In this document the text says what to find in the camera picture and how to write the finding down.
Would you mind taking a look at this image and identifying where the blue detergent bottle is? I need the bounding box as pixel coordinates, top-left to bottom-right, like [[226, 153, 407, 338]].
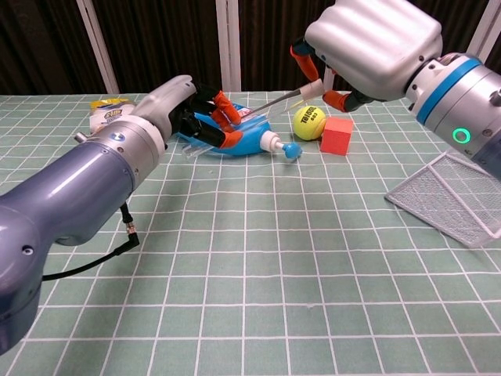
[[174, 99, 305, 161]]

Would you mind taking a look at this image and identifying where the transparent glass test tube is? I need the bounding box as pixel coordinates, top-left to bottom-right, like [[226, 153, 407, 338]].
[[182, 88, 314, 160]]

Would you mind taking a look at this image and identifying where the dark pleated curtain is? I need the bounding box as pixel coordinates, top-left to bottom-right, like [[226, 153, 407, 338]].
[[0, 0, 501, 95]]

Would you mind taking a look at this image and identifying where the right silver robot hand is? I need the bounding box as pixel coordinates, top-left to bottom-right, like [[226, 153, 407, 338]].
[[290, 0, 443, 114]]

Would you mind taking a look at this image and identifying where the yellow tennis ball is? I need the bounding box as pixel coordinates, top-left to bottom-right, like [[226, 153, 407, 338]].
[[292, 104, 326, 141]]

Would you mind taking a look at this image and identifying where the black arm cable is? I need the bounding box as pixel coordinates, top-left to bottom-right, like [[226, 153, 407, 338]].
[[41, 203, 141, 282]]

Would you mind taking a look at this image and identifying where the white wire mesh basket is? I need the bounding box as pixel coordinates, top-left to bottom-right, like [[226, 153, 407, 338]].
[[384, 151, 501, 248]]

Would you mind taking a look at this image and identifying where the white rubber stopper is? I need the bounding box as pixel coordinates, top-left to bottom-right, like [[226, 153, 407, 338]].
[[300, 80, 325, 99]]

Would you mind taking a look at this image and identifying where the white metal frame post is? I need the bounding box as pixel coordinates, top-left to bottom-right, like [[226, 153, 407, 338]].
[[321, 68, 337, 92], [76, 0, 121, 94], [467, 0, 501, 63], [215, 0, 242, 93]]

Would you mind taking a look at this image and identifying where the yellow pack of rolls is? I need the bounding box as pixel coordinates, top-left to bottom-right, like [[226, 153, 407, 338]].
[[88, 99, 138, 136]]

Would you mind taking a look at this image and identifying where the green checked tablecloth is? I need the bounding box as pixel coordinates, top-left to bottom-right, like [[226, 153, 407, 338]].
[[0, 90, 501, 376]]

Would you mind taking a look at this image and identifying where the red cube block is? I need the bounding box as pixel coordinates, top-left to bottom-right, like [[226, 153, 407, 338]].
[[319, 116, 355, 157]]

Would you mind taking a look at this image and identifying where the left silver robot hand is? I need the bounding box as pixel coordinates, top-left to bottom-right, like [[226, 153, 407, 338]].
[[132, 74, 246, 150]]

